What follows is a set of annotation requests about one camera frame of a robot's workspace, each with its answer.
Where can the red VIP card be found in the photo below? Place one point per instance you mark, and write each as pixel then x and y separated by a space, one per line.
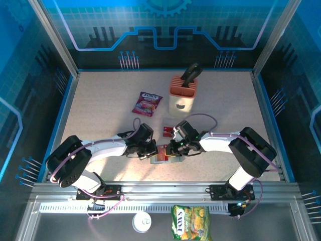
pixel 162 153
pixel 168 132

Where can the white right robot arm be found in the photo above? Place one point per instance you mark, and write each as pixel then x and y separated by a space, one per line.
pixel 218 143

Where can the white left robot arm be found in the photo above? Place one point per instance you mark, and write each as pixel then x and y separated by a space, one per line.
pixel 105 149

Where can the purple Fox's candy bag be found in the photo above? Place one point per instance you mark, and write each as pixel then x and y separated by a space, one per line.
pixel 147 104

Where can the beige knife block orange top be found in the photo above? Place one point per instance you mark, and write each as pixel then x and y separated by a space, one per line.
pixel 180 105

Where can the white round lid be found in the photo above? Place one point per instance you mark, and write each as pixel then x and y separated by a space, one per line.
pixel 142 222

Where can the green Fox's candy bag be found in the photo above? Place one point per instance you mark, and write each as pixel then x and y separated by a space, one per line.
pixel 191 223

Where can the aluminium front rail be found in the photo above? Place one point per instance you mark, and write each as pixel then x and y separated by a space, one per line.
pixel 163 190

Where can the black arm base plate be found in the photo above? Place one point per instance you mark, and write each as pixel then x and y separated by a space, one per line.
pixel 113 192
pixel 218 192

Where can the aluminium frame post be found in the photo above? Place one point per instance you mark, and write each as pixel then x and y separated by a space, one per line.
pixel 276 37
pixel 54 37

